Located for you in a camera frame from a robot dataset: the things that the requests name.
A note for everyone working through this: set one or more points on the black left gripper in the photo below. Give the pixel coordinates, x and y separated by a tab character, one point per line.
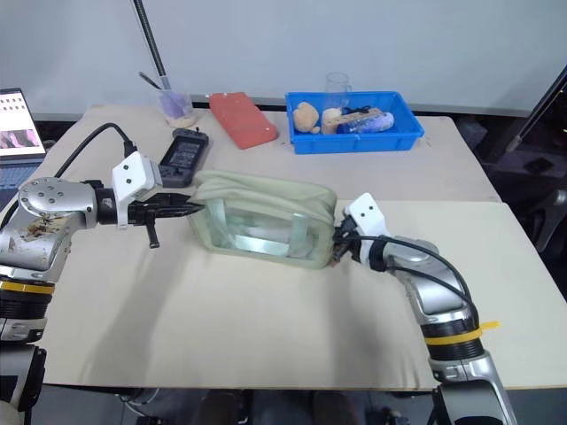
144	211

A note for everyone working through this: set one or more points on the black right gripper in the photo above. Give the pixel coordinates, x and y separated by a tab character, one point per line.
347	237

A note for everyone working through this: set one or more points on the green pouch with clear window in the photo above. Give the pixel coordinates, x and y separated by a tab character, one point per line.
266	199

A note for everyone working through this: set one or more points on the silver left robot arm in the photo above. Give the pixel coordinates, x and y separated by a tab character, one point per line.
48	208

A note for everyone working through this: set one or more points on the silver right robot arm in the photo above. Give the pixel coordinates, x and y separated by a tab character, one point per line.
436	283

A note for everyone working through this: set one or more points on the cream plush toy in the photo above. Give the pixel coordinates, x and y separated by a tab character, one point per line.
330	120

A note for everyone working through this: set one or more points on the blue patterned pouch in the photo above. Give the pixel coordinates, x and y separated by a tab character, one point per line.
370	123

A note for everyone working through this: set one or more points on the tan plush toy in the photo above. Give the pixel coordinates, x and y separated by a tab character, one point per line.
305	116

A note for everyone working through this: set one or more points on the black handheld device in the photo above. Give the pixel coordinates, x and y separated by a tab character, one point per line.
185	155

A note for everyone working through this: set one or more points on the clear cup with purple content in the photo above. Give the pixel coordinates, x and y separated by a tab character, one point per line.
176	106

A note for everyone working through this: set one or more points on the blue plastic bin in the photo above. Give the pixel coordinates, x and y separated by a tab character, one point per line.
354	141

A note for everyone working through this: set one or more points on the clear cup with pens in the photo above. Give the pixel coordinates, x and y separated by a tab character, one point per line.
153	82

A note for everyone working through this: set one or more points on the clear glass beaker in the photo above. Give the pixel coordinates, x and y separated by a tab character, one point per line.
337	88

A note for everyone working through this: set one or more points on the black flexible rod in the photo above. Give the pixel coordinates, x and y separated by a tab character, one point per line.
150	40

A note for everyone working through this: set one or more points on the open laptop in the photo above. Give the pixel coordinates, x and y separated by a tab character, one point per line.
15	128

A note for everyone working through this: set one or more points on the dark chair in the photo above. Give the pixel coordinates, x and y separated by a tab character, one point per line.
551	221

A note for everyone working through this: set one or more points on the black tripod leg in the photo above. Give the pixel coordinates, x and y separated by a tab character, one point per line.
538	108

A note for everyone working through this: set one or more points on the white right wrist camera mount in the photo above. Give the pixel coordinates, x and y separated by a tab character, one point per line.
368	217

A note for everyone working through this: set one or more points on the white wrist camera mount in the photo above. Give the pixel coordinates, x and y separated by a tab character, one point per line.
368	217
133	175

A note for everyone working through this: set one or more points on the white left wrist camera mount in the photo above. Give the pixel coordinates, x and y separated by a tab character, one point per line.
133	175

